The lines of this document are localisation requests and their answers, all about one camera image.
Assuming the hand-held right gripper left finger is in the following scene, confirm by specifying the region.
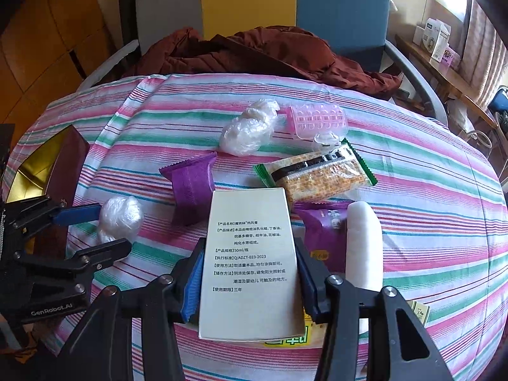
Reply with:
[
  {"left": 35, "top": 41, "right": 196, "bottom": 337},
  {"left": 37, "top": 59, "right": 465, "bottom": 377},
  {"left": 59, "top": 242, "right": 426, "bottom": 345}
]
[{"left": 56, "top": 242, "right": 211, "bottom": 381}]

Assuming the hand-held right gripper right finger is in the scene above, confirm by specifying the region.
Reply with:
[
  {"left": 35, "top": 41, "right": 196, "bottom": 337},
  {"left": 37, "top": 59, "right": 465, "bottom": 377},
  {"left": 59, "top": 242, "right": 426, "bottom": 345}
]
[{"left": 294, "top": 238, "right": 453, "bottom": 381}]

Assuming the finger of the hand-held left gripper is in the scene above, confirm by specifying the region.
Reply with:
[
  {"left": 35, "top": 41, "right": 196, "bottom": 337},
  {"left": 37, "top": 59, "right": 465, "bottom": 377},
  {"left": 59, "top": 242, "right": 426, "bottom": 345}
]
[
  {"left": 0, "top": 196, "right": 102, "bottom": 243},
  {"left": 14, "top": 238, "right": 132, "bottom": 284}
]

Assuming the round plastic-wrapped white ball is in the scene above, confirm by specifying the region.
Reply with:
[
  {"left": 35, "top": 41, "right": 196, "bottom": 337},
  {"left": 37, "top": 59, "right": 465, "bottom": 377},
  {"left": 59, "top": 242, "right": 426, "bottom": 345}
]
[{"left": 97, "top": 196, "right": 145, "bottom": 247}]

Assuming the maroon box with gold lining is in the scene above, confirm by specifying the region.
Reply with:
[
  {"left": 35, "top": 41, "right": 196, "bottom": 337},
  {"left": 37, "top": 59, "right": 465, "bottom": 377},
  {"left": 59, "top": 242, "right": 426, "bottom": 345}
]
[{"left": 2, "top": 125, "right": 91, "bottom": 263}]

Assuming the purple snack packet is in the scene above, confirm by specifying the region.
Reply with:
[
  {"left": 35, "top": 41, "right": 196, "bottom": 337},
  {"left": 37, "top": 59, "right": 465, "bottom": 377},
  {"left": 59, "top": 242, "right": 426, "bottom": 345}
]
[
  {"left": 159, "top": 153, "right": 218, "bottom": 227},
  {"left": 294, "top": 200, "right": 352, "bottom": 274}
]

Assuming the white printed carton box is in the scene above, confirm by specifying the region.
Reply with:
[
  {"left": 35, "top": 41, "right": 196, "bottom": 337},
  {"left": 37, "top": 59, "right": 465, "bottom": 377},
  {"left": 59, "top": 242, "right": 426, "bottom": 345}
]
[{"left": 197, "top": 188, "right": 306, "bottom": 342}]

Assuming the long plastic-wrapped white bundle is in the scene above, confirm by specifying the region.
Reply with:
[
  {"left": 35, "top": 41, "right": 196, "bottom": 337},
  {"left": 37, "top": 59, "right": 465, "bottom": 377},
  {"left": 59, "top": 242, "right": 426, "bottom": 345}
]
[{"left": 219, "top": 98, "right": 286, "bottom": 156}]

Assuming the yellow green packet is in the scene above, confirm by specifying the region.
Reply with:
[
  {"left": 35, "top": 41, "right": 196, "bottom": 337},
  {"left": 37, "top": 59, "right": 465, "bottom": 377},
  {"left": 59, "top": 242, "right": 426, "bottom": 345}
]
[{"left": 260, "top": 311, "right": 326, "bottom": 350}]

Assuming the white cylindrical roll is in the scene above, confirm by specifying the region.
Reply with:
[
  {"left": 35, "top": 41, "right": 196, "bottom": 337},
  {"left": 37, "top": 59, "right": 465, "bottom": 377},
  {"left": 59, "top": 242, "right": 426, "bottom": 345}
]
[{"left": 343, "top": 200, "right": 384, "bottom": 334}]

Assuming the green-edged cracker packet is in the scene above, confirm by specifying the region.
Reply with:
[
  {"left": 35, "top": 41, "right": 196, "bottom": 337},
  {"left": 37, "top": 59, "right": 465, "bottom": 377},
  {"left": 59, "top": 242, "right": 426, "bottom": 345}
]
[{"left": 253, "top": 138, "right": 378, "bottom": 207}]

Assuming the small pale green packet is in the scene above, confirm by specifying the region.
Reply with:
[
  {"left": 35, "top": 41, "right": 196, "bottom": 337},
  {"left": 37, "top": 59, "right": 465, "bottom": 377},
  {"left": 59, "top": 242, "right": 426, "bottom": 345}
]
[{"left": 407, "top": 299, "right": 431, "bottom": 328}]

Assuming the striped blanket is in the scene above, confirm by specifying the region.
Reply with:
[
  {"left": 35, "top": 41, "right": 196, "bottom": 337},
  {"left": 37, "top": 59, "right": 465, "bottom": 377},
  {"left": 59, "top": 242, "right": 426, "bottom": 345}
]
[{"left": 12, "top": 72, "right": 508, "bottom": 381}]

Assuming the clear plastic piece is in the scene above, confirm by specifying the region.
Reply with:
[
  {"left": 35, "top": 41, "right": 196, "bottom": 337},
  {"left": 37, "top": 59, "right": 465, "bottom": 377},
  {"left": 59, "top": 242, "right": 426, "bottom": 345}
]
[{"left": 311, "top": 133, "right": 342, "bottom": 153}]

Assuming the pink hair roller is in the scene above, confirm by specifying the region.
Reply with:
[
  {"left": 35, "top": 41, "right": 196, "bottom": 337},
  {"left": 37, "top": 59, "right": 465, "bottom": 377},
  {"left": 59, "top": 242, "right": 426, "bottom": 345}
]
[{"left": 288, "top": 104, "right": 350, "bottom": 140}]

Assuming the wooden cabinet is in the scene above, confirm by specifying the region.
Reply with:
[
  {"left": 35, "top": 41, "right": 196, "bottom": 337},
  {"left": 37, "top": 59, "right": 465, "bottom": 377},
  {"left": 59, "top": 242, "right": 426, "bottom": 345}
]
[{"left": 0, "top": 0, "right": 120, "bottom": 128}]

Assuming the brown padded jacket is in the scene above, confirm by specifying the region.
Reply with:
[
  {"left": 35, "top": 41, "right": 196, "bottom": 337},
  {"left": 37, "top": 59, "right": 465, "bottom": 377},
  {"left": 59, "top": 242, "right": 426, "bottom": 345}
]
[{"left": 123, "top": 26, "right": 403, "bottom": 100}]

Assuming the wooden side table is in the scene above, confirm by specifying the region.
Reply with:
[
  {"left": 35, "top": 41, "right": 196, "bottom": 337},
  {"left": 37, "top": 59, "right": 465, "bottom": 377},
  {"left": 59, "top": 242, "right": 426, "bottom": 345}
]
[{"left": 395, "top": 34, "right": 501, "bottom": 128}]

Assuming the blue round object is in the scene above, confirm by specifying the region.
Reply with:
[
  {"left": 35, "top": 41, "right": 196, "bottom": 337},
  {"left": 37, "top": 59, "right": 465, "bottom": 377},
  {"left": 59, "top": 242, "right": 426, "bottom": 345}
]
[{"left": 488, "top": 85, "right": 508, "bottom": 120}]

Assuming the white box with green label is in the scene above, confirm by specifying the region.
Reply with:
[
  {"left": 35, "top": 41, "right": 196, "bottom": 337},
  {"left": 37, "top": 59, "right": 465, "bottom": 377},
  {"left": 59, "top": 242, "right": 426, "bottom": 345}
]
[{"left": 421, "top": 18, "right": 441, "bottom": 54}]

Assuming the grey yellow blue sofa chair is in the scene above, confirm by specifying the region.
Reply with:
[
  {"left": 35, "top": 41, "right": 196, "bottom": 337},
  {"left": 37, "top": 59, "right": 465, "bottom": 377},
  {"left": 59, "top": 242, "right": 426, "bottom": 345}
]
[{"left": 75, "top": 0, "right": 449, "bottom": 128}]

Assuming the patterned curtain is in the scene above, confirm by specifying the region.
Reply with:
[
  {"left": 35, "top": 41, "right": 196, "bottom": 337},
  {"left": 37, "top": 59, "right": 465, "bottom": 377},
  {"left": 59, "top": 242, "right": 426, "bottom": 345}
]
[{"left": 460, "top": 0, "right": 508, "bottom": 108}]

